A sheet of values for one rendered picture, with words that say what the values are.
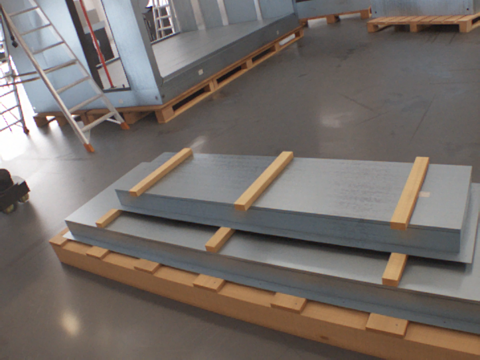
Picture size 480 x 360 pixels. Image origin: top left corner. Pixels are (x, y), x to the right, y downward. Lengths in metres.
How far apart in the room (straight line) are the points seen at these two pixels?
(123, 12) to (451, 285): 3.77
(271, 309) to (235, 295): 0.17
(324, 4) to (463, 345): 7.12
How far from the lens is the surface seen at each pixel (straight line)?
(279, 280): 1.62
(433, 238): 1.49
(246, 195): 1.71
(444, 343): 1.44
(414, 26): 6.18
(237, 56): 5.56
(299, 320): 1.57
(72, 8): 5.04
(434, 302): 1.44
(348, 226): 1.55
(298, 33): 7.14
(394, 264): 1.46
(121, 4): 4.38
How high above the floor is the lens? 1.25
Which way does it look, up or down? 27 degrees down
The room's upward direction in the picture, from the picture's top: 15 degrees counter-clockwise
